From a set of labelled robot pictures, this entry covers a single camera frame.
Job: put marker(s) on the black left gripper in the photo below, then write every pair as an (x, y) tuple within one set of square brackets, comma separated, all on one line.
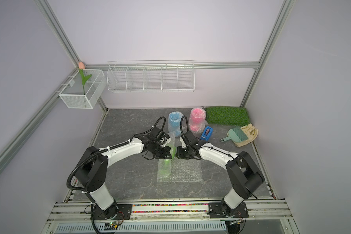
[(165, 155)]

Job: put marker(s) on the green plastic wine glass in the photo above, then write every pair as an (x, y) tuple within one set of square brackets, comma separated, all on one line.
[(165, 167)]

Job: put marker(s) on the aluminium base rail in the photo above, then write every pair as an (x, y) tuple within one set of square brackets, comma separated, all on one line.
[(177, 210)]

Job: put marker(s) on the pink plastic wine glass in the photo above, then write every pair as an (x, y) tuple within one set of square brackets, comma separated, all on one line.
[(197, 118)]

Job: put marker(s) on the bubble wrap sheet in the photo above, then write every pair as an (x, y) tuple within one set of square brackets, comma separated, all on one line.
[(183, 170), (174, 122), (197, 119)]

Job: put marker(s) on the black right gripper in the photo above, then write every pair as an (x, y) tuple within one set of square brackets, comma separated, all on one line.
[(178, 154)]

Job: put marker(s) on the blue tape dispenser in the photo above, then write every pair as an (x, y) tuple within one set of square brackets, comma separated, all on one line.
[(206, 134)]

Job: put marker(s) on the green artificial grass mat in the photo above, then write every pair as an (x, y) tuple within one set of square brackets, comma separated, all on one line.
[(227, 115)]

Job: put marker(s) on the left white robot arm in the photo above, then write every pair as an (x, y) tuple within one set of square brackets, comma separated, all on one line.
[(89, 175)]

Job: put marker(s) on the beige cloth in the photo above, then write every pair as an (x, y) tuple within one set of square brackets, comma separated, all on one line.
[(251, 132)]

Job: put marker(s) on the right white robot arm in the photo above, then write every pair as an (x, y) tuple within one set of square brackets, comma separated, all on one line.
[(244, 174)]

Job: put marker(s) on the green dustpan brush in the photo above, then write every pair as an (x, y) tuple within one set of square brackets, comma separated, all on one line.
[(236, 135)]

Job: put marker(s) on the white slotted cable duct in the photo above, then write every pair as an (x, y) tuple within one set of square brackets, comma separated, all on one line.
[(142, 227)]

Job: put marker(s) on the artificial pink tulip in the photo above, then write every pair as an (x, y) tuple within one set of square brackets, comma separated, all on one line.
[(84, 78)]

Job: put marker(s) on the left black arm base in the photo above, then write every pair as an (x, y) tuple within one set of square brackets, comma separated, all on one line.
[(114, 212)]

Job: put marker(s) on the white wire wall shelf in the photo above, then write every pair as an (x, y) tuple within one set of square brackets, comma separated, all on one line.
[(151, 76)]

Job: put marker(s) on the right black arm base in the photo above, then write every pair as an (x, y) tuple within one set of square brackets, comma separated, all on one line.
[(222, 210)]

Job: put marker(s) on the white mesh wall basket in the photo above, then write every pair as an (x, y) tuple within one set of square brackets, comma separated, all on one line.
[(72, 93)]

